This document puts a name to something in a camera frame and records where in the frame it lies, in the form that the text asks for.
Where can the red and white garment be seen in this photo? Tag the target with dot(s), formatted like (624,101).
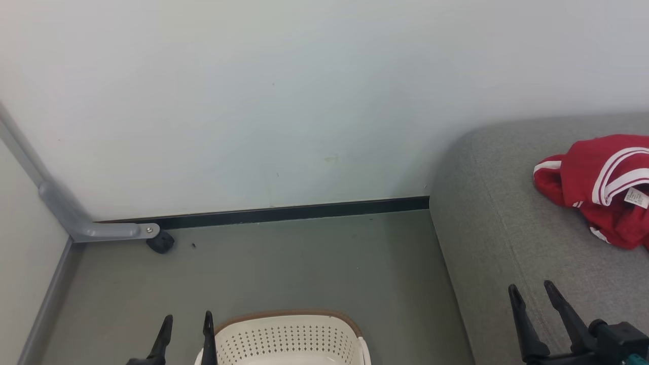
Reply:
(598,187)

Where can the grey fabric sofa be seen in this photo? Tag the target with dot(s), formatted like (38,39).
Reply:
(507,228)

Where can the grey skirting strip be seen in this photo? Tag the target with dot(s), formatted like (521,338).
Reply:
(50,304)

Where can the black wall baseboard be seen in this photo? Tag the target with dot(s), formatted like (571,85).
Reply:
(263,214)

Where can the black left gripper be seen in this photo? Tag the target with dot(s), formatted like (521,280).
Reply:
(144,361)

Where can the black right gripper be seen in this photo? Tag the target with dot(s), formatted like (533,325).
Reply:
(616,342)

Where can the grey metal frame leg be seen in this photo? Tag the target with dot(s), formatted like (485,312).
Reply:
(71,218)

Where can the black caster wheel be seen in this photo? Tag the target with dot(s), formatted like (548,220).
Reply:
(161,242)

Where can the white perforated laundry basket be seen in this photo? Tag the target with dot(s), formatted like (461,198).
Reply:
(289,342)

